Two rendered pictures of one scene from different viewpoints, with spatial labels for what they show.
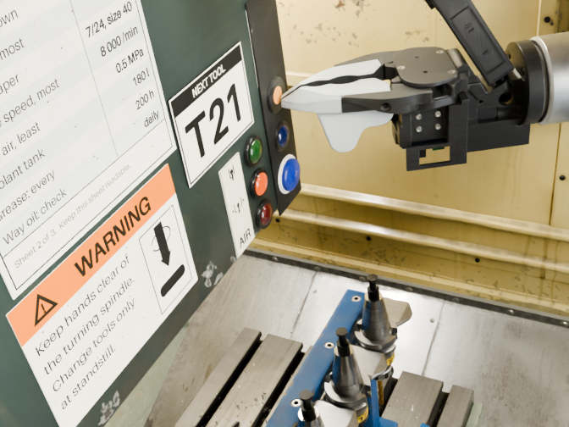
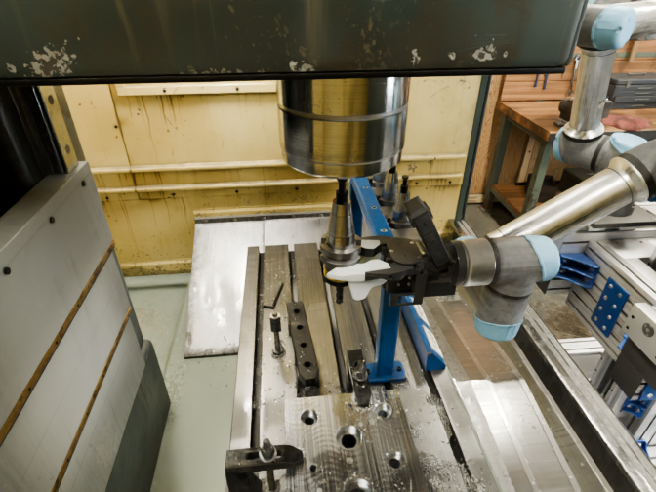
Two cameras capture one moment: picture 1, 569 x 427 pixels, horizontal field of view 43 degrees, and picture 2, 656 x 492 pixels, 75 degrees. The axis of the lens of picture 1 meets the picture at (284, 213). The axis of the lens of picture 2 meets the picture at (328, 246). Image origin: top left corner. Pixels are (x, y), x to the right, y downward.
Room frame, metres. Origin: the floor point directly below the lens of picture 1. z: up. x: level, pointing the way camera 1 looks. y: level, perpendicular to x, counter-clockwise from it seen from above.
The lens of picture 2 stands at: (0.01, 0.67, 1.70)
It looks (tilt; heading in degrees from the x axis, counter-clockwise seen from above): 33 degrees down; 322
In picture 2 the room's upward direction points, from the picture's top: straight up
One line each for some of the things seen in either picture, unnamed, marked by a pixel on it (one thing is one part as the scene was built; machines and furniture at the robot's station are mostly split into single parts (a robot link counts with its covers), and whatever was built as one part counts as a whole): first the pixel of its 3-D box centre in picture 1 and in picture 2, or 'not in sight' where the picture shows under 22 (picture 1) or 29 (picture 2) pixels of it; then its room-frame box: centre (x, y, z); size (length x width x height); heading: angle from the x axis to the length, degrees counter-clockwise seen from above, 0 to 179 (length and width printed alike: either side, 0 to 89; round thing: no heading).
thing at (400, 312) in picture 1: (389, 311); not in sight; (0.81, -0.14, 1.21); 0.07 x 0.05 x 0.01; 58
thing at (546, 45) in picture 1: (552, 77); not in sight; (0.55, -0.24, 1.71); 0.08 x 0.05 x 0.08; 178
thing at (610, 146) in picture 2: not in sight; (623, 157); (0.44, -0.85, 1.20); 0.13 x 0.12 x 0.14; 2
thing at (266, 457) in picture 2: not in sight; (265, 466); (0.40, 0.50, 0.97); 0.13 x 0.03 x 0.15; 58
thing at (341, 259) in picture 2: not in sight; (340, 248); (0.41, 0.32, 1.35); 0.06 x 0.06 x 0.03
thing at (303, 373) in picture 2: not in sight; (302, 345); (0.63, 0.26, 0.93); 0.26 x 0.05 x 0.06; 153
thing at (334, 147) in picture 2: not in sight; (342, 108); (0.42, 0.32, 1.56); 0.16 x 0.16 x 0.12
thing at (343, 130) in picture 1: (339, 120); not in sight; (0.54, -0.06, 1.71); 0.09 x 0.03 x 0.06; 88
